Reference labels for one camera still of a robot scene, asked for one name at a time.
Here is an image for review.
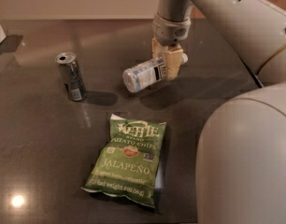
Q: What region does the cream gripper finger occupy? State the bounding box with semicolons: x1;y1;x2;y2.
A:
151;37;167;60
164;44;183;80

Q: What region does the silver redbull can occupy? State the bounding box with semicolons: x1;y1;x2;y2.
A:
55;52;86;101

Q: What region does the green kettle chips bag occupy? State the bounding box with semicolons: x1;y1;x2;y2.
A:
83;114;166;208

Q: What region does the clear blue plastic bottle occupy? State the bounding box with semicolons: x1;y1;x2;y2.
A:
122;52;189;94

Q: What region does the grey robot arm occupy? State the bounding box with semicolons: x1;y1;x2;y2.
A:
152;0;286;224

